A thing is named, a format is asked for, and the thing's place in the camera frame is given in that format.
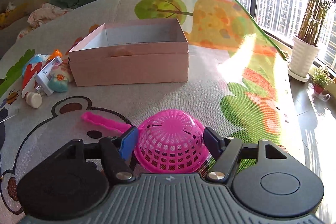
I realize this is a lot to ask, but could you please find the teal round plush toy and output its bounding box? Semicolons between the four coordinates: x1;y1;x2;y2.
48;63;74;93

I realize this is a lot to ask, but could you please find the white battery charger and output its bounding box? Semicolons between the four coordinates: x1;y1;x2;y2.
35;56;63;96

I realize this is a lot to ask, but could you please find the small white bottle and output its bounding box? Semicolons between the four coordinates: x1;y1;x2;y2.
25;92;43;109

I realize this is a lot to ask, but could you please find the pink fuzzy stick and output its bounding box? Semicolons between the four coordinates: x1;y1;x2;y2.
81;112;132;134

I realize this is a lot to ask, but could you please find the pink floral cloth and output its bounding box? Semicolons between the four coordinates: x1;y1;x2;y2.
17;3;73;40

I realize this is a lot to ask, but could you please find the pink cardboard box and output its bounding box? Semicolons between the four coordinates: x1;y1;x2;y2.
68;18;189;87

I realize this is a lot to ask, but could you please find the white potted plant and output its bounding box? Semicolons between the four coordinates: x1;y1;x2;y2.
288;0;335;82

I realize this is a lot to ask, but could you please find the pink plastic basket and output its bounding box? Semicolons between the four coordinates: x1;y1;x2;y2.
134;109;209;173

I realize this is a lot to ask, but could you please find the blue tissue pack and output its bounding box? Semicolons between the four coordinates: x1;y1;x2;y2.
22;53;50;77

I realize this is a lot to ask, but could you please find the yellow plush toy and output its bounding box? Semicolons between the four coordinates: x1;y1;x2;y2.
0;2;16;30

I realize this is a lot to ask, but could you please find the small red potted plant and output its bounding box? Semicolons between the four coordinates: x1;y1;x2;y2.
312;66;331;102

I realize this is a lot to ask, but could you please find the red white W box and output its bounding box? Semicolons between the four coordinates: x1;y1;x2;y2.
21;60;49;98

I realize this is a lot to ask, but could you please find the colourful cartoon play mat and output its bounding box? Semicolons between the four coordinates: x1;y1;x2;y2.
1;0;305;223

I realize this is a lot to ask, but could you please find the orange plastic shell toy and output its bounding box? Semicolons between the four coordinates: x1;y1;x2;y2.
49;49;63;60

